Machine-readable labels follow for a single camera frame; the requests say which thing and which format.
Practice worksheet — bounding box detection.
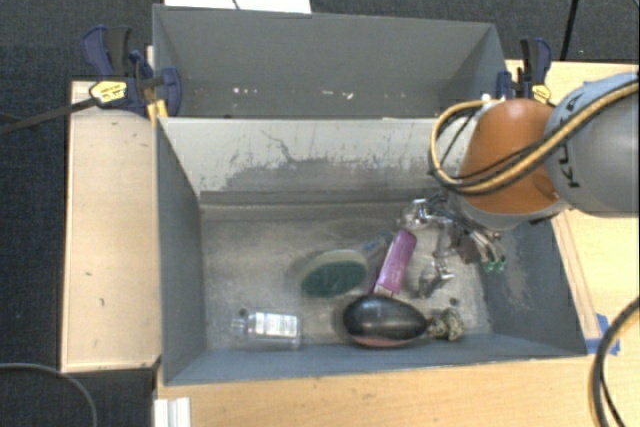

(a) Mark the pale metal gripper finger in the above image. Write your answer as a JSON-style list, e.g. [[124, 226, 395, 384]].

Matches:
[[417, 270, 438, 300], [431, 262, 457, 285]]

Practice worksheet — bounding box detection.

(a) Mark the green oval sponge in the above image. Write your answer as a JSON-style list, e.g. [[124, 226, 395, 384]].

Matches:
[[298, 248, 372, 301]]

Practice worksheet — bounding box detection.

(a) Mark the pale wood flat board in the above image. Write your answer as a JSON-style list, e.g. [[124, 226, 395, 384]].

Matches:
[[59, 79, 164, 374]]

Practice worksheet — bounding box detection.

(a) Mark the dark purple toy eggplant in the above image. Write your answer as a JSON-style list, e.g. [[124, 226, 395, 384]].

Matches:
[[341, 294, 465, 350]]

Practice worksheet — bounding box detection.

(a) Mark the purple box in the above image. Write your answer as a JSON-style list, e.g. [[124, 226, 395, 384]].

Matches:
[[373, 228, 418, 297]]

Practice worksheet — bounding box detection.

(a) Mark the grey metal bin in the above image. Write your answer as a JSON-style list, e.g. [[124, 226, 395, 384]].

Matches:
[[151, 3, 589, 387]]

